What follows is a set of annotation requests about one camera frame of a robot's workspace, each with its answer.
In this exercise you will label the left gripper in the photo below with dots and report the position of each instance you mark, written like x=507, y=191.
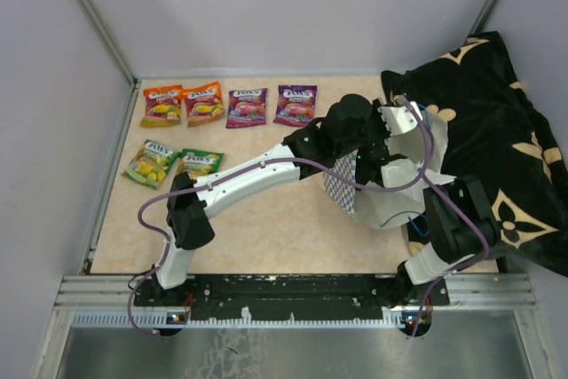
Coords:
x=385, y=133

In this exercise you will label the blue checkered paper bag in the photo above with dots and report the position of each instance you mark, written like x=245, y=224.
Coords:
x=396, y=197

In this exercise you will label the purple candy bag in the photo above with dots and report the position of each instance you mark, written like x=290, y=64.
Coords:
x=247, y=108
x=296, y=104

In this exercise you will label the orange candy bag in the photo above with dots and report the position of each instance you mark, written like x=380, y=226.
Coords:
x=203, y=104
x=162, y=106

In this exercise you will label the green candy bag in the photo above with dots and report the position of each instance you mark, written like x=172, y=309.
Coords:
x=198, y=163
x=151, y=164

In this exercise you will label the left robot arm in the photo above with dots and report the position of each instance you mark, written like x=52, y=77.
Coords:
x=348, y=143

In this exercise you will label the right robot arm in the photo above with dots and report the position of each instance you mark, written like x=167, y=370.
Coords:
x=460, y=226

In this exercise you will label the black floral blanket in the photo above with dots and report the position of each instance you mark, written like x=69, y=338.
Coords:
x=497, y=135

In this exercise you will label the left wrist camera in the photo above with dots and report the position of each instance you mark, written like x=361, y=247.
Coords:
x=402, y=117

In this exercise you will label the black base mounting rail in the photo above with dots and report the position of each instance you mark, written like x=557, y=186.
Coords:
x=304, y=298

